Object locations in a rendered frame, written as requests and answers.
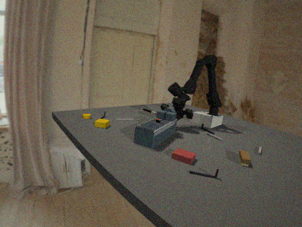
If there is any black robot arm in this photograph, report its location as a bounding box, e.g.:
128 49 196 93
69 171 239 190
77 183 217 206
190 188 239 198
168 54 222 116

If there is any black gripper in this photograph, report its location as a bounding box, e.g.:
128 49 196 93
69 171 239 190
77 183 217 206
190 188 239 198
160 104 193 121

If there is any red rectangular block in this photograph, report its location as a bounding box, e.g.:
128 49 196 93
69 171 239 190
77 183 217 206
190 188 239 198
171 148 196 165

